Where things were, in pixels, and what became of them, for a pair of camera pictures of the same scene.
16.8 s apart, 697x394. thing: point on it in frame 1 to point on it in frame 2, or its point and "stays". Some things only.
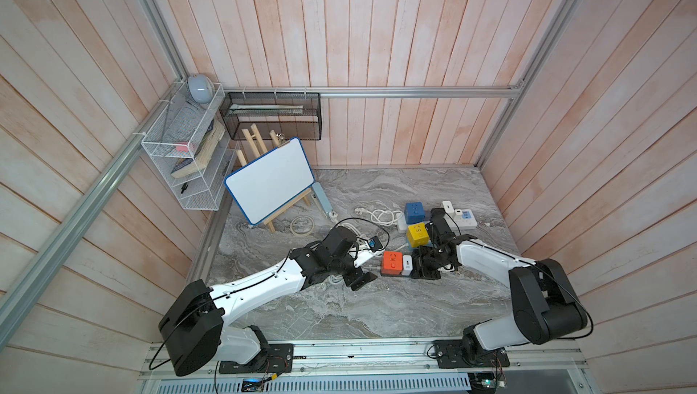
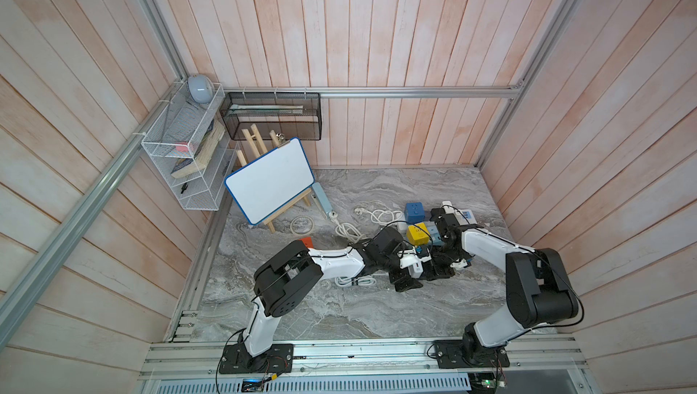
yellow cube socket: [417, 234] stays
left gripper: [358, 279] to [396, 279]
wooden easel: [256, 145] stays
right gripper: [420, 270] stays
